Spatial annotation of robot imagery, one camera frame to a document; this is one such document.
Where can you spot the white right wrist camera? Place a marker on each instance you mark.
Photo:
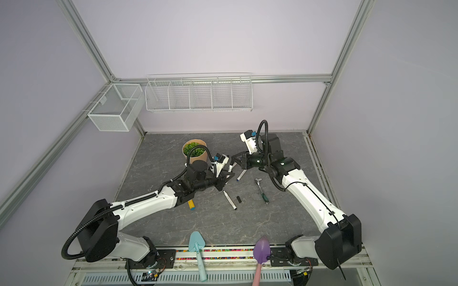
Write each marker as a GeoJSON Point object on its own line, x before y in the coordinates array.
{"type": "Point", "coordinates": [249, 138]}

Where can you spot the purple garden trowel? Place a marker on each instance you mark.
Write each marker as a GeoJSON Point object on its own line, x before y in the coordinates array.
{"type": "Point", "coordinates": [261, 254]}

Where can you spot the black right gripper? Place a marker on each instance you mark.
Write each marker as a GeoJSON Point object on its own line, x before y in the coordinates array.
{"type": "Point", "coordinates": [245, 163]}

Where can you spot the teal fork yellow handle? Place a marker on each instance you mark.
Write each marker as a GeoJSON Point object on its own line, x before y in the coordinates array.
{"type": "Point", "coordinates": [191, 205]}

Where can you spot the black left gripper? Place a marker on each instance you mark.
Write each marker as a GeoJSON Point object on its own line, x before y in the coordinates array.
{"type": "Point", "coordinates": [222, 179]}

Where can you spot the white wire wall shelf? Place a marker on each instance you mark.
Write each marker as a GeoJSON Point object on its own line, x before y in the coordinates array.
{"type": "Point", "coordinates": [199, 92]}

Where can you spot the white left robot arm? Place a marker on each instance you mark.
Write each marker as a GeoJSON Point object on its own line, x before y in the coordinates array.
{"type": "Point", "coordinates": [99, 234]}

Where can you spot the green artificial plant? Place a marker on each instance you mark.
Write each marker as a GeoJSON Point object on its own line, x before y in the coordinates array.
{"type": "Point", "coordinates": [190, 149]}

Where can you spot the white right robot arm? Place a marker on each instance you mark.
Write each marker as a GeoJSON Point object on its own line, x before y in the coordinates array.
{"type": "Point", "coordinates": [340, 234]}

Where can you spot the white mesh wall basket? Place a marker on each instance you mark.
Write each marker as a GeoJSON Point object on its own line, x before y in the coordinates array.
{"type": "Point", "coordinates": [118, 107]}

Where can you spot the teal garden trowel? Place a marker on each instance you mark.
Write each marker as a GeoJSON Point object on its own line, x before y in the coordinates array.
{"type": "Point", "coordinates": [196, 245]}

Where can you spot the beige faceted plant pot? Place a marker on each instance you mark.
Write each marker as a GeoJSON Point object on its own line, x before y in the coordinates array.
{"type": "Point", "coordinates": [203, 157]}

